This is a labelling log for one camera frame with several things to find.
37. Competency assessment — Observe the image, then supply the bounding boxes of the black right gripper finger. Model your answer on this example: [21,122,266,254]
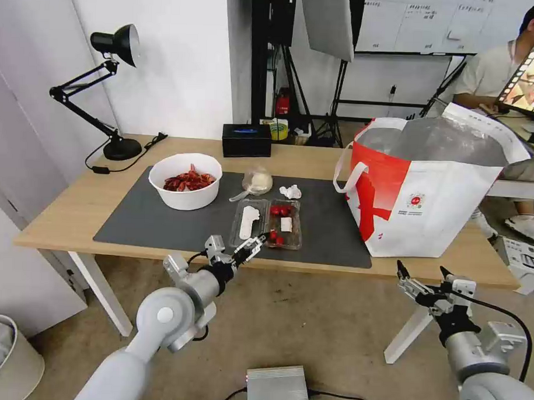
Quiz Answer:
[437,265,462,305]
[395,259,437,304]

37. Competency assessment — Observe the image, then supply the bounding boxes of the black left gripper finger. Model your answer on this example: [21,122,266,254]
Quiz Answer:
[233,231,271,258]
[234,244,264,271]

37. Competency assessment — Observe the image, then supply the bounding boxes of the clear plastic bag with rice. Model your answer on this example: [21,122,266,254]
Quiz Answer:
[242,164,275,197]

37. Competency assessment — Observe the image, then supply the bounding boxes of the white and red takeout bag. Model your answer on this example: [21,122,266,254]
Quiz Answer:
[330,98,534,264]

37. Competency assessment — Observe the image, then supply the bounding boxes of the white round takeout bowl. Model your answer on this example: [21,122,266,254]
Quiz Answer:
[147,152,224,212]

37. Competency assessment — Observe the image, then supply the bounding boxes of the beige trash bin with liner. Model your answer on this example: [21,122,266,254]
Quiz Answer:
[0,313,47,400]

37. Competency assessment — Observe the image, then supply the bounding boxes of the white paper napkin packet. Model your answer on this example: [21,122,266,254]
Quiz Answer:
[238,203,263,241]

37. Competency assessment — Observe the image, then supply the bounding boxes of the red fruit scraps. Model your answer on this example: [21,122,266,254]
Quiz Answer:
[267,203,295,247]

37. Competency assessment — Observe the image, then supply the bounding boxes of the clear plastic clamshell container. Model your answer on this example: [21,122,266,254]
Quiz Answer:
[228,197,305,251]

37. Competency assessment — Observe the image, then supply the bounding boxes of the dark grey table mat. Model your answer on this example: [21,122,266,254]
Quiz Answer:
[92,162,376,270]

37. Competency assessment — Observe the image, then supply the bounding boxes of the printed cardboard box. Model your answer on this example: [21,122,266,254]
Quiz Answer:
[490,234,534,296]

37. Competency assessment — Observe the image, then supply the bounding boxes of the red crayfish shells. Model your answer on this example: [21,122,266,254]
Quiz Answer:
[163,162,218,194]

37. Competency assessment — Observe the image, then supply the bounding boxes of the black tissue box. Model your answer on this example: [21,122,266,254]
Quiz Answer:
[221,122,273,160]

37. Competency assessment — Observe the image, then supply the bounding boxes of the yellow green tape box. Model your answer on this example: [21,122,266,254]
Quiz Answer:
[259,117,291,143]

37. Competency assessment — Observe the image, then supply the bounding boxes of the white desk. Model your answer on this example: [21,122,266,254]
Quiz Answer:
[489,178,534,200]

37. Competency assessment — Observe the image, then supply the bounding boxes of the silver power supply box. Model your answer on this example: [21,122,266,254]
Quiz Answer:
[244,363,312,400]

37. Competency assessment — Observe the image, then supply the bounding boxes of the red fire extinguisher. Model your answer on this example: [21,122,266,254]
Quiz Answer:
[275,86,292,117]

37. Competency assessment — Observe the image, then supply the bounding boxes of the black light stand tripod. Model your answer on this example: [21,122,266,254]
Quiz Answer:
[275,43,348,147]

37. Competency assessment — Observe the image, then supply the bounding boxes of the black desk lamp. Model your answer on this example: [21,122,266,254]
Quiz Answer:
[47,20,148,163]

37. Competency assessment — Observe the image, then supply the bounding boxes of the wooden table with white legs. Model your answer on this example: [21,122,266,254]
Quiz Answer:
[9,129,527,370]

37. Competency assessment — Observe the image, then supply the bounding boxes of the person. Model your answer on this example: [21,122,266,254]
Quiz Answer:
[446,2,534,244]

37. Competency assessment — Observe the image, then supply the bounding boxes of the white photo softbox panel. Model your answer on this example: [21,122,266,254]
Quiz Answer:
[295,0,359,64]

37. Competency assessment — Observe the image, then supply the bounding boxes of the whiteboard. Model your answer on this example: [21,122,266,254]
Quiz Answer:
[354,0,494,58]

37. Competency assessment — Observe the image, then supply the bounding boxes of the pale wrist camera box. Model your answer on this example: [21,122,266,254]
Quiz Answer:
[203,234,226,259]
[452,279,477,301]

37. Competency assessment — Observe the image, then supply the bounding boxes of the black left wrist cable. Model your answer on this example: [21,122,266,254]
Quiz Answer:
[186,248,213,265]

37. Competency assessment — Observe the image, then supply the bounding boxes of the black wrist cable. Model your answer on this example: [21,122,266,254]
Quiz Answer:
[186,248,213,265]
[464,294,534,387]

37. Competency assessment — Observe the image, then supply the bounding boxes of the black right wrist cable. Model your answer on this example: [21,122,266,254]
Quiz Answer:
[464,294,534,387]

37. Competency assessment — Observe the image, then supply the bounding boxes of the black floor cable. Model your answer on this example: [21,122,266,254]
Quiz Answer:
[217,383,387,400]

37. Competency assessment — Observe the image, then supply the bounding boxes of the black lamp power cable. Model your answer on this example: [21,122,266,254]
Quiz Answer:
[84,129,169,178]

